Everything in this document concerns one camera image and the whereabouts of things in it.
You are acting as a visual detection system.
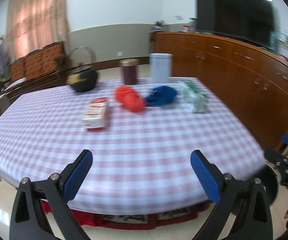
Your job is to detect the pink patterned curtain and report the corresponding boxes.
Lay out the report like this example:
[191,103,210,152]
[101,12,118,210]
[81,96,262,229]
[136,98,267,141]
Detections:
[6,0,71,61]

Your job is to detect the maroon bin with gold lid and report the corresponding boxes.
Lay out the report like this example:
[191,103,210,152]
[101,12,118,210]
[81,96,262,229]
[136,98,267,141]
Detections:
[119,59,139,85]

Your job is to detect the green and white carton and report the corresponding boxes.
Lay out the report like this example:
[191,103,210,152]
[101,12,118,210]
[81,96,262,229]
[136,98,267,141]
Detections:
[178,79,210,114]

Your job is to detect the black television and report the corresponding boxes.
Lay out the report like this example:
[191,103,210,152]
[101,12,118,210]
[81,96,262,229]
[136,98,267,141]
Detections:
[196,0,279,50]

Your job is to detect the blue cloth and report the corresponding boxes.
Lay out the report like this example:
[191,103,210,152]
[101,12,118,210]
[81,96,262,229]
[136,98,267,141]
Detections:
[145,85,178,108]

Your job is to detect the wooden sideboard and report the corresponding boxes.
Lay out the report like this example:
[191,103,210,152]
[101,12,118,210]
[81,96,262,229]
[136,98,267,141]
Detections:
[149,31,288,151]

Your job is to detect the black kettle with hoop handle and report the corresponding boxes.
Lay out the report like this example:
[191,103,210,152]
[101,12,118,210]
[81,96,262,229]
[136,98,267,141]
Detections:
[66,47,99,93]

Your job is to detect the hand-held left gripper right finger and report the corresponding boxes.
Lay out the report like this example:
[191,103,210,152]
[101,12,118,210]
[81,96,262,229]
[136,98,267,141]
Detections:
[190,149,275,240]

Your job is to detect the red plastic bag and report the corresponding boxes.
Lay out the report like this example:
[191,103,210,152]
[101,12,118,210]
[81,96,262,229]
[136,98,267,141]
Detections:
[114,85,146,113]

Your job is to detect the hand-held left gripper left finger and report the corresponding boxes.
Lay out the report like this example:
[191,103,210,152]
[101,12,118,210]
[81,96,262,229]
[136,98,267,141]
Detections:
[9,149,94,240]

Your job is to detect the white bin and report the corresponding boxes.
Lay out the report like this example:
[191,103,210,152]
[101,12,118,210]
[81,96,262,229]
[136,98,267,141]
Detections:
[150,53,173,83]

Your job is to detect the wooden sofa with woven back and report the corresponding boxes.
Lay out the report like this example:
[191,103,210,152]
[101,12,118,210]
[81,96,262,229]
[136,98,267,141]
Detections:
[0,41,68,98]

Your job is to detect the red and white box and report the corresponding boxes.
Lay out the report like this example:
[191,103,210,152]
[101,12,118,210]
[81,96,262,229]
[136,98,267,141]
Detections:
[82,97,110,132]

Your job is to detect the pink checkered tablecloth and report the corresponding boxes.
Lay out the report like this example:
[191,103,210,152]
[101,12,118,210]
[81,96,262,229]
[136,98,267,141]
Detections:
[0,77,268,216]

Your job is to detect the coat rack with hats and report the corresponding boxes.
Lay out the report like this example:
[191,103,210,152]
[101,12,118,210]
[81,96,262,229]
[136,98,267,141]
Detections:
[0,36,12,81]

